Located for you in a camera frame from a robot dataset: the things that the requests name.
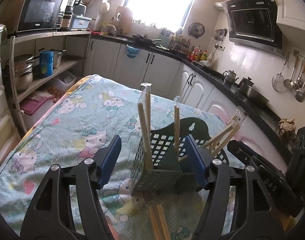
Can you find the open kitchen shelf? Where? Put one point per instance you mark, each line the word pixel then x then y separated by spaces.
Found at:
pixel 50 33

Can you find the black wok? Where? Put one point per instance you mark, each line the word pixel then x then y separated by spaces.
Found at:
pixel 145 40

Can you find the black kitchen countertop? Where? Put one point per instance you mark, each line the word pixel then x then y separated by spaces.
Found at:
pixel 257 115

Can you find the pile of chopsticks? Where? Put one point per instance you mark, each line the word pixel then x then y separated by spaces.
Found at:
pixel 158 222

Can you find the metal utensil rail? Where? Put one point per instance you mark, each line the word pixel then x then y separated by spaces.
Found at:
pixel 296 53

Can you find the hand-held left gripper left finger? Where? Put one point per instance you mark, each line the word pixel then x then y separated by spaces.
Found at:
pixel 110 160

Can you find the white round jug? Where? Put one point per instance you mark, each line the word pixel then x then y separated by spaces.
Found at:
pixel 105 7

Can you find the small hanging utensils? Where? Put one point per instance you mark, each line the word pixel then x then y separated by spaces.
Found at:
pixel 221 35

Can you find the white upper cabinet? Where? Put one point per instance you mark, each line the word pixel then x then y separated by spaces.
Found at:
pixel 292 7

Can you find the bamboo chopstick pair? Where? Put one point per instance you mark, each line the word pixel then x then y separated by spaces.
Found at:
pixel 177 130
pixel 223 142
pixel 225 132
pixel 142 130

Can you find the cluster of condiment bottles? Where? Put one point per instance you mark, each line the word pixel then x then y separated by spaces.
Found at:
pixel 197 55

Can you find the row of hanging kitchen utensils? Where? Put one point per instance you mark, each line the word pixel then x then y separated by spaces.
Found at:
pixel 298 85

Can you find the dark wall fan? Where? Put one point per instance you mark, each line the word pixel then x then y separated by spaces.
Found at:
pixel 196 30

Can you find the spice jar rack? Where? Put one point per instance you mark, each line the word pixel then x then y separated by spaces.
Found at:
pixel 176 41

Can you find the silver hood duct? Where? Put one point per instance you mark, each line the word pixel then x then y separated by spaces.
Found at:
pixel 220 5

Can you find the countertop blender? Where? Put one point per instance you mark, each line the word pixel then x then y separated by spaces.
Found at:
pixel 70 5

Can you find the blue lidded plastic box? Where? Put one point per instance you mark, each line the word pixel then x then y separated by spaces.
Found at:
pixel 80 22

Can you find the black glass range hood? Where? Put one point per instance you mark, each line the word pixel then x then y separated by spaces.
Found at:
pixel 252 20

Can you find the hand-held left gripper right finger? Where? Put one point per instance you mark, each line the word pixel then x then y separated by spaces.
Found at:
pixel 197 160

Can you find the blue canister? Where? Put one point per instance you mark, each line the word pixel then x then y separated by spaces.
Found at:
pixel 46 63

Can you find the red cloth trim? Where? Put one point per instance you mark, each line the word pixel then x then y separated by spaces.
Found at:
pixel 96 33

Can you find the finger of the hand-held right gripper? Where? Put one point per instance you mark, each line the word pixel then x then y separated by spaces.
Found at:
pixel 240 150

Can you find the tan rectangular cutting board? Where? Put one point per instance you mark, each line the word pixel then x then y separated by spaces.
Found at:
pixel 124 20

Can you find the steel kettle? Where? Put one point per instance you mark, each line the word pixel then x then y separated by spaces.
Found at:
pixel 230 76

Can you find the white base cabinets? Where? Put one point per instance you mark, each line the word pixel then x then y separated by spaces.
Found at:
pixel 162 70

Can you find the large steel stockpot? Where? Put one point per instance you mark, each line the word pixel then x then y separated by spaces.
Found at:
pixel 21 77

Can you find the black microwave oven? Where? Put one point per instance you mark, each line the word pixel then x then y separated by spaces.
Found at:
pixel 40 10

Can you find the cartoon cat printed cloth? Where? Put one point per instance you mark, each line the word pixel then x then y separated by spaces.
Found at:
pixel 75 130

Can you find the clear box of eggs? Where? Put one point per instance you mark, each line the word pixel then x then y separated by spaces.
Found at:
pixel 60 87

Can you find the pale green plastic drawer unit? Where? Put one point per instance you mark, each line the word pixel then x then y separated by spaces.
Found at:
pixel 0 105

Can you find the dark green plastic utensil holder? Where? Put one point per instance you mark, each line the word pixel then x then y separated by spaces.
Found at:
pixel 171 162

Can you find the blue hanging bag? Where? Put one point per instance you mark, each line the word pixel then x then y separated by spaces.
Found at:
pixel 132 51

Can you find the pink storage box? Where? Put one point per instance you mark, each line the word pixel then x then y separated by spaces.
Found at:
pixel 35 106

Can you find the ginger root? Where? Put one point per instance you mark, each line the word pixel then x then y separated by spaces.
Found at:
pixel 287 127

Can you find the kitchen window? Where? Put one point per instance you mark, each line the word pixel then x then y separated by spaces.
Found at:
pixel 162 2

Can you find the small steel pot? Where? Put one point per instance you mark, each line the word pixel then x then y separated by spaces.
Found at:
pixel 58 58

